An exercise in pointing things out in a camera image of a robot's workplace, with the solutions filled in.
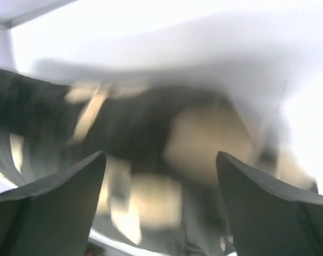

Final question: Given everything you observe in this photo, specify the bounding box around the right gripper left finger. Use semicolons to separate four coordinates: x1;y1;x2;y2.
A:
0;152;106;256

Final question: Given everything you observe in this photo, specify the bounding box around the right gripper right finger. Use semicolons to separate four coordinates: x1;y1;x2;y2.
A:
216;152;323;256

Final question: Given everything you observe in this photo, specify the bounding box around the black beige patterned pillowcase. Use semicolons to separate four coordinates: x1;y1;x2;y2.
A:
0;69;318;255

